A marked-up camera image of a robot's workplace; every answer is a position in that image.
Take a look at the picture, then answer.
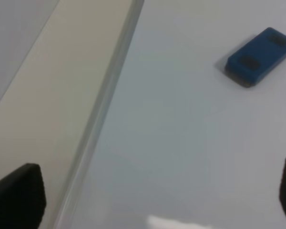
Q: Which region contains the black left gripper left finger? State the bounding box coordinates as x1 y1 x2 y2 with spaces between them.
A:
0 163 47 229

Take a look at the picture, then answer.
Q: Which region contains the blue whiteboard eraser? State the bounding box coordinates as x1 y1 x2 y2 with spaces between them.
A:
225 27 286 87

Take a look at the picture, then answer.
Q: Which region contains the white whiteboard with aluminium frame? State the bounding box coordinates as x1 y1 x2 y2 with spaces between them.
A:
57 0 286 229

